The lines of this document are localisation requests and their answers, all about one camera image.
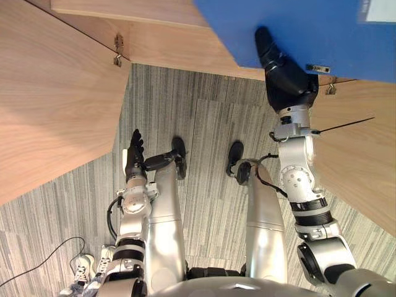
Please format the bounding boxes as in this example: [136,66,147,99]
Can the silver robot torso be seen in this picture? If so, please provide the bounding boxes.
[148,266,337,297]

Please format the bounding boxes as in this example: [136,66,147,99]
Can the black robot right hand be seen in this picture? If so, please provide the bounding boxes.
[254,27,320,113]

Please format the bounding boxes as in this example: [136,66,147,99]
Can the large wooden cabinet door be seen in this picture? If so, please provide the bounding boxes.
[0,0,134,206]

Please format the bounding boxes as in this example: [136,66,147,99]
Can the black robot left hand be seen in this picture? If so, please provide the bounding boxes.
[122,129,176,182]

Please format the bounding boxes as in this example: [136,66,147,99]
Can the wooden cabinet body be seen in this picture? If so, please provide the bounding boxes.
[24,0,267,82]

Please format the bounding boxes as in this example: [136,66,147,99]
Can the black right leg cable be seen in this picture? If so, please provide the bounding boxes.
[258,152,290,199]

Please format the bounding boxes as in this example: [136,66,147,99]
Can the dark robot right foot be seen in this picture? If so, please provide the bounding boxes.
[226,141,245,178]

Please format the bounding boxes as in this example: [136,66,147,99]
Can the person's foot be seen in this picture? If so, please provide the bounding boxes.
[95,244,118,277]
[72,254,96,284]

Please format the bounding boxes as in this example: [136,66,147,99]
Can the dark robot foot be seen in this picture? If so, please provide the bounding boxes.
[170,136,189,181]
[226,141,245,178]

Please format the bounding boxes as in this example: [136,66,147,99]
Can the thin black zip tie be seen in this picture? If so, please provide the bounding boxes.
[311,116,376,135]

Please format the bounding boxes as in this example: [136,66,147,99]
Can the thin black floor cable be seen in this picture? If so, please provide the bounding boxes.
[0,236,86,287]

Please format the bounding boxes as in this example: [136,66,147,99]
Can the silver robot left leg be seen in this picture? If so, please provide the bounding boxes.
[144,160,187,293]

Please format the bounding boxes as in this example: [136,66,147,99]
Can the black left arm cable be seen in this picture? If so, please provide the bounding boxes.
[106,196,123,241]

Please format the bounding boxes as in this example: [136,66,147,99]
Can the silver robot leg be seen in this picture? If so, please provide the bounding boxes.
[236,158,289,285]
[144,160,187,293]

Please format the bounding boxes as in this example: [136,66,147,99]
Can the blue folder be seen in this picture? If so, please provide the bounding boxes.
[193,0,396,82]

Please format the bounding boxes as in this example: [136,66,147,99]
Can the dark robot left foot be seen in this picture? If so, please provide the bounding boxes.
[170,136,189,181]

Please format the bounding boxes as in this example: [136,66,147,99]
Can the silver robot right leg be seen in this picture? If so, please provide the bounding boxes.
[236,158,289,285]

